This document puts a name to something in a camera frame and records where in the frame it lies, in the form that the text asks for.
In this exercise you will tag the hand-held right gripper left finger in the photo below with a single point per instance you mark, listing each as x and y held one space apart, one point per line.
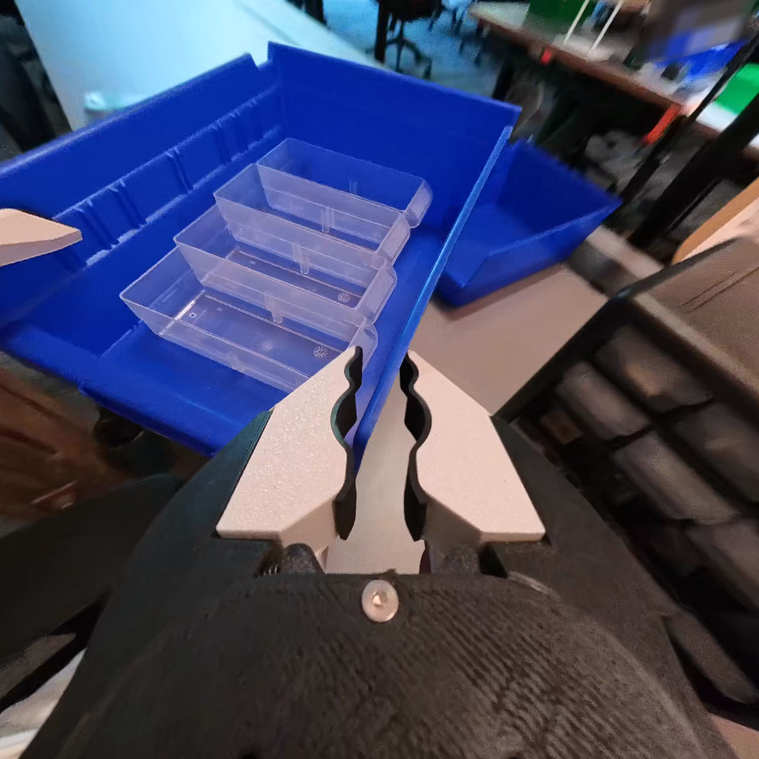
290 462

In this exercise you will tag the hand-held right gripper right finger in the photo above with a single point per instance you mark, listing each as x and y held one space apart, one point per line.
474 474

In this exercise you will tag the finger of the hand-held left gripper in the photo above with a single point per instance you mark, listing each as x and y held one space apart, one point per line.
29 237

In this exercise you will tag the clear plastic drawer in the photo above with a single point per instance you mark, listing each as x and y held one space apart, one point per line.
237 261
225 332
350 172
284 201

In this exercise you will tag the black drawer cabinet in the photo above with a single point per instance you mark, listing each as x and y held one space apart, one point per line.
699 296

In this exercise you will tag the large blue plastic bin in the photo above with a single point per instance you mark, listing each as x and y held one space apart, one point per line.
356 101

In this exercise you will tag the white table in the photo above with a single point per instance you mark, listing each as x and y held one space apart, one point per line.
148 47

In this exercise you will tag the small blue plastic bin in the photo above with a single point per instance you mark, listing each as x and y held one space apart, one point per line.
522 237

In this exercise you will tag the black tripod pole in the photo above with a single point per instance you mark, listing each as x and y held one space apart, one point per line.
682 154

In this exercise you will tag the black office chair base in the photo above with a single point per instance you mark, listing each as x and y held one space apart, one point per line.
403 35

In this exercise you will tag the wooden background table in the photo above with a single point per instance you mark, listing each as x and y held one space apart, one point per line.
593 62

